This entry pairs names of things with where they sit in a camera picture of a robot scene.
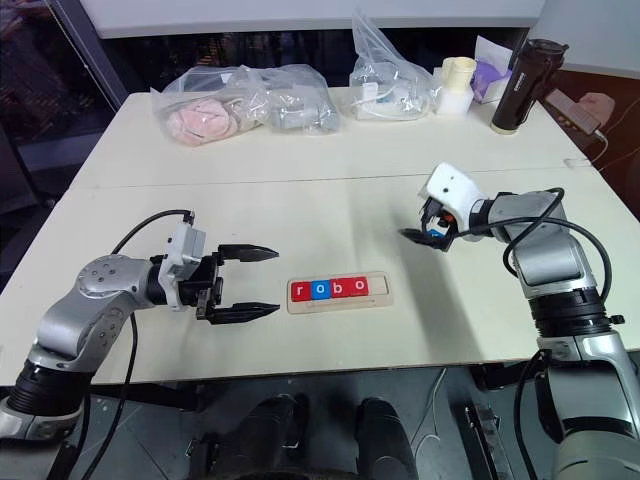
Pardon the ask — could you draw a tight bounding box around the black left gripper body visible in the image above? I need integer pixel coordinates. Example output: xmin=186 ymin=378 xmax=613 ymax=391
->
xmin=177 ymin=252 xmax=225 ymax=321

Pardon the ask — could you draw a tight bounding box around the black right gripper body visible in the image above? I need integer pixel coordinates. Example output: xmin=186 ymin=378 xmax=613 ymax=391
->
xmin=419 ymin=197 xmax=459 ymax=237

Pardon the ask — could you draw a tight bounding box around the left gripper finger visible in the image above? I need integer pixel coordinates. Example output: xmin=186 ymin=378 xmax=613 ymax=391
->
xmin=202 ymin=301 xmax=281 ymax=326
xmin=215 ymin=243 xmax=280 ymax=265

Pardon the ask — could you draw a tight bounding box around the wooden letter tray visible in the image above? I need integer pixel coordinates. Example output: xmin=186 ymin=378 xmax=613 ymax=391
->
xmin=286 ymin=272 xmax=396 ymax=315

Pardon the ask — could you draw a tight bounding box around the person's bare hand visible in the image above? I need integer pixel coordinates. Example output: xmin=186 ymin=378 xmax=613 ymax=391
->
xmin=577 ymin=92 xmax=617 ymax=132

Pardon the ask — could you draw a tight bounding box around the dark rounded shape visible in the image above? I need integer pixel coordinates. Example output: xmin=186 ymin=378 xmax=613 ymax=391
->
xmin=355 ymin=397 xmax=416 ymax=480
xmin=234 ymin=393 xmax=309 ymax=480

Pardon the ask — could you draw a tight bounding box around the white box with purple gloves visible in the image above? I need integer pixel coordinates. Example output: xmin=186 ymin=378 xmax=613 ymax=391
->
xmin=469 ymin=34 xmax=516 ymax=105

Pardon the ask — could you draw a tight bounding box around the black drinking bottle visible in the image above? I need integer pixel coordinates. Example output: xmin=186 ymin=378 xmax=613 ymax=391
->
xmin=490 ymin=38 xmax=571 ymax=135

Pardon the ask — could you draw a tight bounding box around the plastic bag with pink item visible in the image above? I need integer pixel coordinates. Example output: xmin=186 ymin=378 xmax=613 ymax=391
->
xmin=149 ymin=64 xmax=266 ymax=147

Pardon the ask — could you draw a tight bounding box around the plastic bag with grey item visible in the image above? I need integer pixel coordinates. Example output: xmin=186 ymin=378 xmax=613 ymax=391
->
xmin=244 ymin=63 xmax=342 ymax=136

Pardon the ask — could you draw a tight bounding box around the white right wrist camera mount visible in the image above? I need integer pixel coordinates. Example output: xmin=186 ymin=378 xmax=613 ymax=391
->
xmin=418 ymin=162 xmax=487 ymax=241

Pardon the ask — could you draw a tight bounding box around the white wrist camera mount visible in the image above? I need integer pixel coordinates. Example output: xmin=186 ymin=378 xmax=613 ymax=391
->
xmin=418 ymin=162 xmax=487 ymax=241
xmin=157 ymin=223 xmax=207 ymax=312

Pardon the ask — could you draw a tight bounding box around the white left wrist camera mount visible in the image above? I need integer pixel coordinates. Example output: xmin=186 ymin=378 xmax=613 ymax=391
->
xmin=157 ymin=223 xmax=207 ymax=312

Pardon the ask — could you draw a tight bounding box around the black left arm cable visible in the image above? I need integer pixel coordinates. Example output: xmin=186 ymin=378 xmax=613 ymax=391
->
xmin=109 ymin=208 xmax=197 ymax=389

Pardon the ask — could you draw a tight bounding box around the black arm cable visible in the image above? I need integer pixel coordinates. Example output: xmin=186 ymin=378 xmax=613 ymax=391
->
xmin=469 ymin=187 xmax=614 ymax=321
xmin=109 ymin=208 xmax=197 ymax=389

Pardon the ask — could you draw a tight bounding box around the plastic bag with white cables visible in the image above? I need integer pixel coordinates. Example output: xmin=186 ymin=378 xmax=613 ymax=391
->
xmin=347 ymin=7 xmax=444 ymax=122

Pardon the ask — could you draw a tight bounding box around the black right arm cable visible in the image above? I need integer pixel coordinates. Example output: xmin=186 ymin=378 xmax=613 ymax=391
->
xmin=469 ymin=187 xmax=614 ymax=321

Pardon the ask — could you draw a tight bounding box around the thin white cable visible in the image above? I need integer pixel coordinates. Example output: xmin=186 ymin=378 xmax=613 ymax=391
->
xmin=414 ymin=369 xmax=449 ymax=480

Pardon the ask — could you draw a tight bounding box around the white charging cable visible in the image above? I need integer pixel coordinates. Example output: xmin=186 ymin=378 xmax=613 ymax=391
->
xmin=592 ymin=128 xmax=611 ymax=169

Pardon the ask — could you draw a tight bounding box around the long black metal bracket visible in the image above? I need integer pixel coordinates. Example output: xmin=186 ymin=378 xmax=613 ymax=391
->
xmin=462 ymin=403 xmax=511 ymax=480

